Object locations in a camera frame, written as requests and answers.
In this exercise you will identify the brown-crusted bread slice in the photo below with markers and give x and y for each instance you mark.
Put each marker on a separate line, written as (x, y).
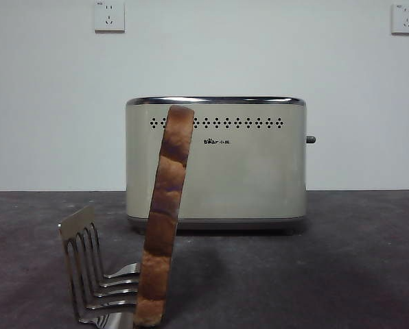
(163, 222)

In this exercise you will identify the grey toaster lever knob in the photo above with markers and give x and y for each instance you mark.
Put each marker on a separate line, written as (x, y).
(311, 139)

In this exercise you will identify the cream steel two-slot toaster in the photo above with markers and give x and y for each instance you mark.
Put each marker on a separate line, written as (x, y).
(242, 171)

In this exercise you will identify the stainless steel toast rack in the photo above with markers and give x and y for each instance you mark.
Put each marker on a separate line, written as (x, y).
(75, 222)

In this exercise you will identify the white wall socket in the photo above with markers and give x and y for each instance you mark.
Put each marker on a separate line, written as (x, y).
(110, 17)
(405, 19)

